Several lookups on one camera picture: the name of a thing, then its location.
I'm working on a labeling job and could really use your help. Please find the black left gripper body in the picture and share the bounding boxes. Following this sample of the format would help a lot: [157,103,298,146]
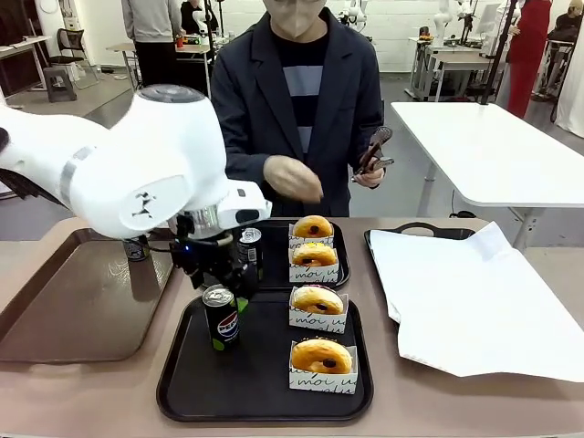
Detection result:
[169,214,238,287]

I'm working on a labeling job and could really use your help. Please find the red frosted donut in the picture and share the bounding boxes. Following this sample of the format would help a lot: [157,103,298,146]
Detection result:
[291,214,336,239]

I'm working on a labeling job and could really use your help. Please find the black serving tongs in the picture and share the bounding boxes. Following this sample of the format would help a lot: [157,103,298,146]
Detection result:
[349,126,396,183]

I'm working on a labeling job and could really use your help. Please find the person's right forearm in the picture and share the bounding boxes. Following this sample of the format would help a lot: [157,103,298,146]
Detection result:
[223,145,275,215]

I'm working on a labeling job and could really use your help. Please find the person's right hand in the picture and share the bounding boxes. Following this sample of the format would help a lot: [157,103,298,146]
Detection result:
[263,154,325,204]

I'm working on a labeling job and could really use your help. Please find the person's left hand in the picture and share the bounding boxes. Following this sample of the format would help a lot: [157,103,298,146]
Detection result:
[351,157,388,190]

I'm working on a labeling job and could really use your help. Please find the small black serving tray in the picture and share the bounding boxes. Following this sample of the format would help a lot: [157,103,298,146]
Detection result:
[248,219,351,293]

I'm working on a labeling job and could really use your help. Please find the yellow glazed donut in wrapper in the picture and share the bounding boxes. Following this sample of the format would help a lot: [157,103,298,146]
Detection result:
[287,249,341,285]

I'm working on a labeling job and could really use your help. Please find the large black serving tray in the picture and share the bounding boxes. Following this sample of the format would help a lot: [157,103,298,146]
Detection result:
[156,292,374,422]

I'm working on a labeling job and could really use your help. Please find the brown plastic tray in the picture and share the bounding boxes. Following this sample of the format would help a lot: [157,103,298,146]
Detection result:
[0,226,177,364]

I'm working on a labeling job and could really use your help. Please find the person in dark blazer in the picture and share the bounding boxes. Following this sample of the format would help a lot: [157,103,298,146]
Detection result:
[210,0,387,218]

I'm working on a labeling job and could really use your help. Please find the background table with items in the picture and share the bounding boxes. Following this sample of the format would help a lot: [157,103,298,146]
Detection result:
[105,40,215,92]

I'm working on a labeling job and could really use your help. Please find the gray plastic stool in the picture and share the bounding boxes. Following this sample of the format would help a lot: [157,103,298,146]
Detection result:
[43,63,78,103]

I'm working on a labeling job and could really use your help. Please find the person in gray hoodie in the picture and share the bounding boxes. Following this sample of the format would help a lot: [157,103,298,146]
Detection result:
[120,0,186,90]

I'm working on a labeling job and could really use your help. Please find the black office chair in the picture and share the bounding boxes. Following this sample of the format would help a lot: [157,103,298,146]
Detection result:
[55,27,99,90]

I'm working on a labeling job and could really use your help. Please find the beige face mask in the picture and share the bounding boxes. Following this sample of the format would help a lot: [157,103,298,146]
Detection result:
[266,0,329,45]

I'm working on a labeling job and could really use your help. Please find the white paper sheet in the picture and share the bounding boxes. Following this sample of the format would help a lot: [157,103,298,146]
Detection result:
[368,220,584,383]

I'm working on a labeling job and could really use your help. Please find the light wooden desk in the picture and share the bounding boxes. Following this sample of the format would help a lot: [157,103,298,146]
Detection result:
[0,35,52,92]

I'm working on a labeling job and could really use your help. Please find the white side table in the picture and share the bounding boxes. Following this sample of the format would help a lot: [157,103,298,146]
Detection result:
[390,100,584,250]

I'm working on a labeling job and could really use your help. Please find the white background work table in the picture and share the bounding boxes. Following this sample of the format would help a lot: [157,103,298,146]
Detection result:
[408,36,510,102]

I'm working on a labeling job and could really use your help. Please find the black stand pole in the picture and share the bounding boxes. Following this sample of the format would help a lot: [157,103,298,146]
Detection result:
[476,0,520,107]

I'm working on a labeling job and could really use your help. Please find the person in red apron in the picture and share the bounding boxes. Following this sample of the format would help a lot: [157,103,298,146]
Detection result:
[505,0,553,119]

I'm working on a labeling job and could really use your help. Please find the seated person in black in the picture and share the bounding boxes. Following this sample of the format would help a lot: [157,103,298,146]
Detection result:
[547,8,584,51]

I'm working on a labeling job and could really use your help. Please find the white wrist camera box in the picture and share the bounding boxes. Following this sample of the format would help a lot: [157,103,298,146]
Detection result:
[216,185,274,229]

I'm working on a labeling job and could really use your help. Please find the black tray with handle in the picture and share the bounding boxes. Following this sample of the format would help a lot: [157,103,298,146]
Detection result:
[363,222,478,326]

